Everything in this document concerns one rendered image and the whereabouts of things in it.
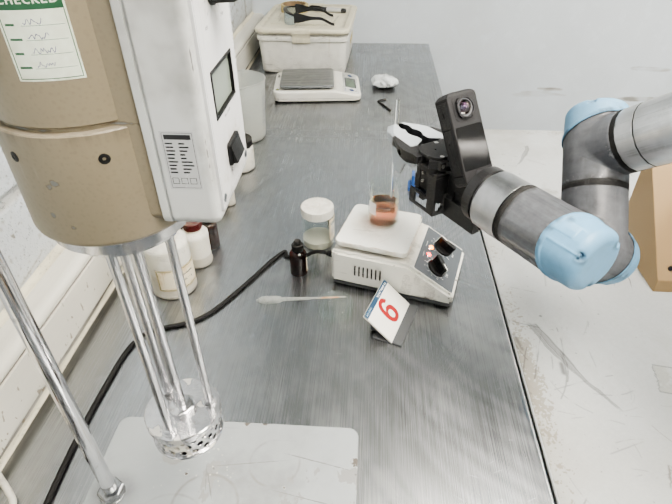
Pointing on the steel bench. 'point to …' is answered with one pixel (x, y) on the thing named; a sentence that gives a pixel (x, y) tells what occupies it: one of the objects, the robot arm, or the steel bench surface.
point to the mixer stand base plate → (237, 466)
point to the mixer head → (120, 117)
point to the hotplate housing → (390, 272)
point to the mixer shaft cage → (157, 414)
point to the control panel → (434, 257)
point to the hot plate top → (396, 241)
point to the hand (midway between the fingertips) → (396, 125)
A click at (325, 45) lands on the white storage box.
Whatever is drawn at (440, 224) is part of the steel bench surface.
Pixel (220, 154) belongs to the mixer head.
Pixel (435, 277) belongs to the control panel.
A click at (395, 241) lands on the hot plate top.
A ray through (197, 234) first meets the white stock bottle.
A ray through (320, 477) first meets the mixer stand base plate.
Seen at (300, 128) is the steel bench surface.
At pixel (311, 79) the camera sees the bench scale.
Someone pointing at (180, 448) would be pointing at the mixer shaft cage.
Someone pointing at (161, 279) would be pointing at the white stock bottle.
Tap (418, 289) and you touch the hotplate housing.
